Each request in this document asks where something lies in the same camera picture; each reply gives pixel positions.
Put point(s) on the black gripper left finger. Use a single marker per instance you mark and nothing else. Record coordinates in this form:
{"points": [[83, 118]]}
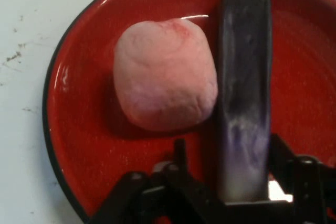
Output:
{"points": [[168, 197]]}

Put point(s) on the pink toy peach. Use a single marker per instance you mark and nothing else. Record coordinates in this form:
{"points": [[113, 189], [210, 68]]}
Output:
{"points": [[162, 77]]}

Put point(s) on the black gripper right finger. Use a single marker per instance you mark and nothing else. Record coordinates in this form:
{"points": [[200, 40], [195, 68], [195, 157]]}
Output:
{"points": [[312, 190]]}

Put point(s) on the purple toy eggplant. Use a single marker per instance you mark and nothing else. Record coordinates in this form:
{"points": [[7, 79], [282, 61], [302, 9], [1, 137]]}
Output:
{"points": [[244, 77]]}

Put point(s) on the red enamel plate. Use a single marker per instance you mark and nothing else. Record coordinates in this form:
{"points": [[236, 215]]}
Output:
{"points": [[86, 129]]}

